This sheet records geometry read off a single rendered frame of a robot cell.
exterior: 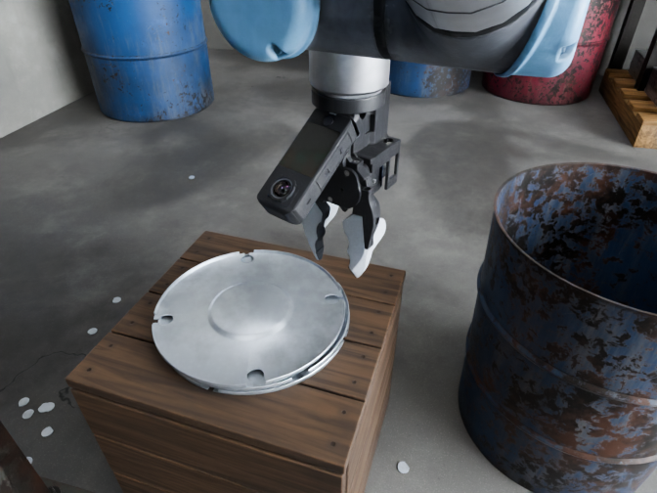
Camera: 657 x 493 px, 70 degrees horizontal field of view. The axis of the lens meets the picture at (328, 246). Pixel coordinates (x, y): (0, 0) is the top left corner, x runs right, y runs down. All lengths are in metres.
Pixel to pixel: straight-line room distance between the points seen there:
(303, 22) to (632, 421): 0.72
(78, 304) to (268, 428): 0.91
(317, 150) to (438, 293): 0.94
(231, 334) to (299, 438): 0.18
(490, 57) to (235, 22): 0.15
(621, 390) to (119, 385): 0.68
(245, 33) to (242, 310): 0.49
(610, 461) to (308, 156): 0.70
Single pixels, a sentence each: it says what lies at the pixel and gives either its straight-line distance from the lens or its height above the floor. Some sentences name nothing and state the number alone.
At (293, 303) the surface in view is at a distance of 0.75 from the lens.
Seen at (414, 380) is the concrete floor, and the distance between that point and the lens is 1.13.
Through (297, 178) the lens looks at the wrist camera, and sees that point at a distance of 0.44.
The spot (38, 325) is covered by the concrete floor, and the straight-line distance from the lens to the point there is 1.43.
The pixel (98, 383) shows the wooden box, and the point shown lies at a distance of 0.73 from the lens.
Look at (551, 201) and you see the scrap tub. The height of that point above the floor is 0.40.
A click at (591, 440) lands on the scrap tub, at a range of 0.89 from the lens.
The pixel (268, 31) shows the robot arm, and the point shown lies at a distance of 0.32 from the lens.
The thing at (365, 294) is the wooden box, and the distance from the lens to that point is 0.79.
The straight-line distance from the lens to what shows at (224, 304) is 0.75.
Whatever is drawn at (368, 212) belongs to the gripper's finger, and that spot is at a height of 0.62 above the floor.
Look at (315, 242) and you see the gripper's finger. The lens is 0.55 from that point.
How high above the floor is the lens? 0.88
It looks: 36 degrees down
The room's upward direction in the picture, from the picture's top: straight up
